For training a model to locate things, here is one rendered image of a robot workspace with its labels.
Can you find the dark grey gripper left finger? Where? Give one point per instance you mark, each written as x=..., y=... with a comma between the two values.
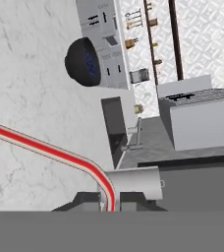
x=87, y=201

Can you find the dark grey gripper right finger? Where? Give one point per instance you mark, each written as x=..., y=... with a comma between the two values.
x=133, y=201

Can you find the pale grey cylinder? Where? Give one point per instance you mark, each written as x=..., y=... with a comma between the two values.
x=137, y=182

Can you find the dark grey cabinet front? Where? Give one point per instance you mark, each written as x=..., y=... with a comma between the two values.
x=199, y=187

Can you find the dark glass oven door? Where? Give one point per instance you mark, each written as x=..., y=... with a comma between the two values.
x=113, y=128

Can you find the brass knob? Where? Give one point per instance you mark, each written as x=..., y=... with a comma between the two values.
x=130, y=43
x=138, y=108

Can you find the grey box-shaped range hood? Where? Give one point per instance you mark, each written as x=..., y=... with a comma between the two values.
x=199, y=121

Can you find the small silver box appliance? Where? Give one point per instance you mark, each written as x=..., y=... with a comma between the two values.
x=139, y=75

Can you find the silver hanging utensils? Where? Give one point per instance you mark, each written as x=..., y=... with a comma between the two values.
x=133, y=19

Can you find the dark brown wall rail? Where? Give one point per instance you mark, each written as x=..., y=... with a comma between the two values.
x=176, y=39
x=151, y=42

